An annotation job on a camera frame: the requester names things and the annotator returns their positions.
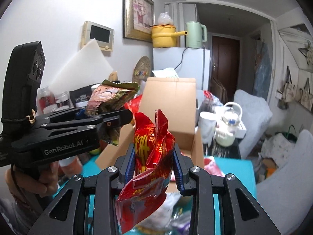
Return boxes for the white papers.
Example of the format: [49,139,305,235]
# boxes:
[152,68,180,79]

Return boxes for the person's left forearm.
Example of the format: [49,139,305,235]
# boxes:
[0,186,43,230]

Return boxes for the grey quilted cushion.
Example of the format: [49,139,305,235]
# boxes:
[233,89,273,159]

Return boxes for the white tray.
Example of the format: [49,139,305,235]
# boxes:
[235,121,247,137]

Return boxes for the gold framed picture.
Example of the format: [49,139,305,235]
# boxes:
[123,0,155,42]

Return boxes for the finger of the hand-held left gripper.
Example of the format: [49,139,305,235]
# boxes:
[41,109,134,142]
[37,108,88,125]

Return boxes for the green electric kettle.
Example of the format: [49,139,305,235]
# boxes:
[185,22,208,49]

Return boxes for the brown cardboard box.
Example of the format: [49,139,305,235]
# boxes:
[95,77,204,196]

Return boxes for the clear jar dark contents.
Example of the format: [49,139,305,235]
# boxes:
[56,92,70,109]

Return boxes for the grey cushioned chair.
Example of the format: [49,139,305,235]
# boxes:
[254,130,313,226]

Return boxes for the dark plastic bag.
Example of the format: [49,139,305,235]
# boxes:
[199,90,224,114]

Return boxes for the blue canvas painting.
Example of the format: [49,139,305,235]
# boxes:
[253,42,272,98]

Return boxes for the white foam board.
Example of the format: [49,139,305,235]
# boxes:
[48,38,114,96]

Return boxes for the black power cable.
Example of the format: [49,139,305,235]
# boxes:
[174,47,189,70]

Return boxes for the purple silver snack packet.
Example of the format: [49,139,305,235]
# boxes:
[171,209,193,235]

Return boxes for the black side table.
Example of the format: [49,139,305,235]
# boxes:
[213,137,241,159]

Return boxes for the canvas tote bag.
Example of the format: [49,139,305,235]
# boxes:
[295,78,313,112]
[277,66,296,109]

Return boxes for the green basket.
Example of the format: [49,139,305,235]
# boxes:
[287,125,304,142]

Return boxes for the orange packet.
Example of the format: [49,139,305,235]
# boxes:
[264,166,278,177]

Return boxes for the white teapot shaped bottle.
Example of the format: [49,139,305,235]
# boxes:
[215,102,243,147]

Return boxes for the white cup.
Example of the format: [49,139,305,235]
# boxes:
[199,111,217,144]

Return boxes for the white snack packet grey print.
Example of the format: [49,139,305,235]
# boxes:
[156,191,183,222]

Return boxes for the red snack bag yellow print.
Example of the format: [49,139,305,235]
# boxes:
[115,109,176,235]

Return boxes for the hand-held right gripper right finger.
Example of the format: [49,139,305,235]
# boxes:
[171,149,282,235]

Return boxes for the woven round trivet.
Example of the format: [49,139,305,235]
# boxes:
[133,56,151,82]

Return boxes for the white floral cloth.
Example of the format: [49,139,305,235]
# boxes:
[259,132,297,167]

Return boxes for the white fridge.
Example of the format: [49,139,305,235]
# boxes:
[153,47,211,91]

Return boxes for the clear plastic bag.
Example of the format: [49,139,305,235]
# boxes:
[157,12,173,26]

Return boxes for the red patterned packet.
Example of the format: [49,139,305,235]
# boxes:
[204,158,224,177]

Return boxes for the plastic jar red contents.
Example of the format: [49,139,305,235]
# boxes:
[39,86,56,114]

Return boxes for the dark wooden door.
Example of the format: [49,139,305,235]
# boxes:
[211,35,240,103]

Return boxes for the person's left hand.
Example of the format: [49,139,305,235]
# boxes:
[5,163,59,197]

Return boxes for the brown gold snack bag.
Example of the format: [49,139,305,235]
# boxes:
[85,80,139,147]

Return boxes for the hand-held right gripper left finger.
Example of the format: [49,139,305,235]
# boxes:
[27,149,136,235]

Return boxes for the black snack bag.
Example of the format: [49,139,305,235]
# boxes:
[70,87,92,108]

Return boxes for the cream wall intercom panel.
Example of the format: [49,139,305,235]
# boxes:
[80,21,115,52]

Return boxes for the red plastic bag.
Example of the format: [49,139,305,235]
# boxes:
[125,94,145,114]

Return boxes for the yellow pot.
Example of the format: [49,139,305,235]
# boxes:
[150,24,188,48]

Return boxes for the star wall decoration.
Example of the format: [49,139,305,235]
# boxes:
[299,43,313,68]

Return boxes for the teal table mat black letters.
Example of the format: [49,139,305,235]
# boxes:
[52,155,257,235]

